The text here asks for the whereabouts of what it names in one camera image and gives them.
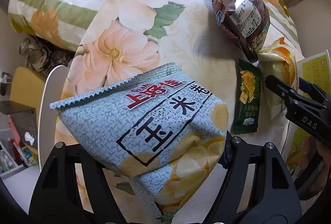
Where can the person's right hand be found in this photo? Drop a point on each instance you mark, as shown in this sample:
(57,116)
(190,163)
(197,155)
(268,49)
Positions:
(313,171)

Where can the brown chocolate snack bag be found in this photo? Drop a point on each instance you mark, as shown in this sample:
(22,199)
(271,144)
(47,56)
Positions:
(245,22)

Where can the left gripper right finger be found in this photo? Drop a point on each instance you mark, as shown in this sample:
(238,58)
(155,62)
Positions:
(273,197)

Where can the cream cake snack bag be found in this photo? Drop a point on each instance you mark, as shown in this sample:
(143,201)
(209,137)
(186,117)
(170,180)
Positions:
(279,59)

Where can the blue-grey corn chips bag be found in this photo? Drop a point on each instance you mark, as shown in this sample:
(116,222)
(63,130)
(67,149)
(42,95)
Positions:
(161,129)

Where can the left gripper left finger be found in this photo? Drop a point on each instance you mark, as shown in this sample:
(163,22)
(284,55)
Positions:
(56,197)

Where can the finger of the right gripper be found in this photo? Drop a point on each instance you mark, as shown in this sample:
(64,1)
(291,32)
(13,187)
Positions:
(288,95)
(312,90)

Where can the yellow chair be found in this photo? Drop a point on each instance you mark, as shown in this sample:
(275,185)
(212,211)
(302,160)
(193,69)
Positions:
(27,88)

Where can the dark green cracker packet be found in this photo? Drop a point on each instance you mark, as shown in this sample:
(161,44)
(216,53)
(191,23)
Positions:
(247,105)

